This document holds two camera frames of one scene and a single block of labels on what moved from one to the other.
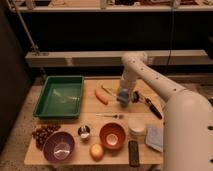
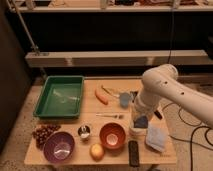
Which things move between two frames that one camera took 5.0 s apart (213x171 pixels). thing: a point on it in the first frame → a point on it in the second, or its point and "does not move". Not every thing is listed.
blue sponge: (123, 98) → (141, 122)
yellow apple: (96, 152) does not move
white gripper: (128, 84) → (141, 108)
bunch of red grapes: (41, 133) does not move
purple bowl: (58, 146) does not move
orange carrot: (101, 97) does not move
